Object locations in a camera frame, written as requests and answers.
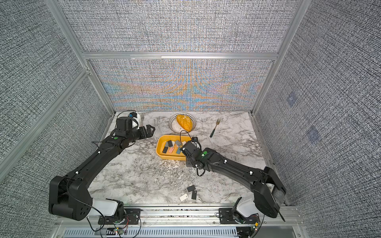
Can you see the yellow bread loaf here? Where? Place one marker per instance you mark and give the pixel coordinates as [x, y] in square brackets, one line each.
[185, 122]

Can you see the black eraser bottom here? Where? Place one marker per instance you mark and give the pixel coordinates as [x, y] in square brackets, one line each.
[194, 195]

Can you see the patterned white bowl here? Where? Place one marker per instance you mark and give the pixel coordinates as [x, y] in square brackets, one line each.
[175, 127]

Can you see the white eraser bottom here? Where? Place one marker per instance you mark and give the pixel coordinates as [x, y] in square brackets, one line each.
[183, 197]

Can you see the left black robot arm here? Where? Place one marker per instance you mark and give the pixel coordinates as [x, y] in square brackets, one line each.
[69, 196]

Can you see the yellow storage box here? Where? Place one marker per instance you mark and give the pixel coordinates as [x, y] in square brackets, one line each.
[169, 147]

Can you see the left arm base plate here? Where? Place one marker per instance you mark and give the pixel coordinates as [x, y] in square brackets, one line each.
[129, 216]

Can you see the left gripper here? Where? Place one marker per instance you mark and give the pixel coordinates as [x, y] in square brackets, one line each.
[150, 133]

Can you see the white slotted cable duct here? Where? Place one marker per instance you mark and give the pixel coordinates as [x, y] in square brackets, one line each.
[155, 232]

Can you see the green handled gold fork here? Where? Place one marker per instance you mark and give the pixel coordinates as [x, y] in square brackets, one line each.
[217, 123]

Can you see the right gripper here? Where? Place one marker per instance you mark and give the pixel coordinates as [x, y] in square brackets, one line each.
[188, 163]

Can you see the aluminium front rail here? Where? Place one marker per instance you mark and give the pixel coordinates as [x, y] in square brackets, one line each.
[202, 214]

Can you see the pink handled fork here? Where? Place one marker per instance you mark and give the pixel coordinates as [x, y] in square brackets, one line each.
[142, 119]

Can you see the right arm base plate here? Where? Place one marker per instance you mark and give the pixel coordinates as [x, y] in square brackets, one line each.
[230, 216]

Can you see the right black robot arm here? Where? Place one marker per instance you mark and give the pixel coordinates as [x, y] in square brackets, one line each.
[268, 192]

